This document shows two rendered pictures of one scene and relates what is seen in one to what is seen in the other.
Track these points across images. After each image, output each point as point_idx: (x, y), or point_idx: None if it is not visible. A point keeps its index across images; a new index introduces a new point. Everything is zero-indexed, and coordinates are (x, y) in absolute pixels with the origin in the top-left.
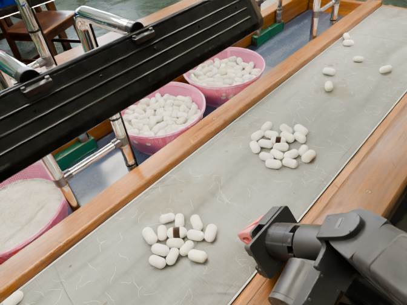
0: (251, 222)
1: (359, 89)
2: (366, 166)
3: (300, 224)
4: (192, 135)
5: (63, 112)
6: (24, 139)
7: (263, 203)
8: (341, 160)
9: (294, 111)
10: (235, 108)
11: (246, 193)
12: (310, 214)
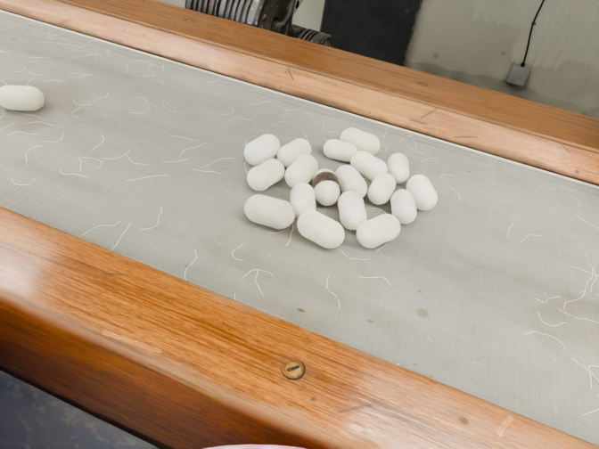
0: (597, 225)
1: (40, 70)
2: (365, 79)
3: None
4: (467, 435)
5: None
6: None
7: (535, 211)
8: (334, 115)
9: (151, 168)
10: (184, 295)
11: (539, 241)
12: (512, 146)
